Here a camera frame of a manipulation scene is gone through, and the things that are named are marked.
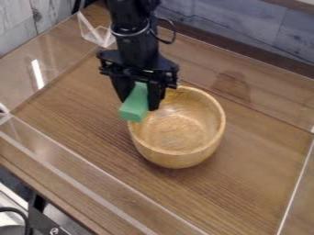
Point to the clear acrylic enclosure wall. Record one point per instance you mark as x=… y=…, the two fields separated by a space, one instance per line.
x=65 y=143

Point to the green rectangular stick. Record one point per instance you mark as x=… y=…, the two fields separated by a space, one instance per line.
x=135 y=106

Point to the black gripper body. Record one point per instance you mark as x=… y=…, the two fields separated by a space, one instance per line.
x=136 y=59

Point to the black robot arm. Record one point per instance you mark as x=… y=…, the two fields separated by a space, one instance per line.
x=133 y=16

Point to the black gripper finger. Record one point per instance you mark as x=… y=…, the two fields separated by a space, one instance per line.
x=123 y=85
x=156 y=88

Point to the wooden bowl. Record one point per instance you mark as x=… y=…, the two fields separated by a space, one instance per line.
x=179 y=135

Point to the black table leg bracket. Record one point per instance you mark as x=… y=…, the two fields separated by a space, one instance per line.
x=41 y=225

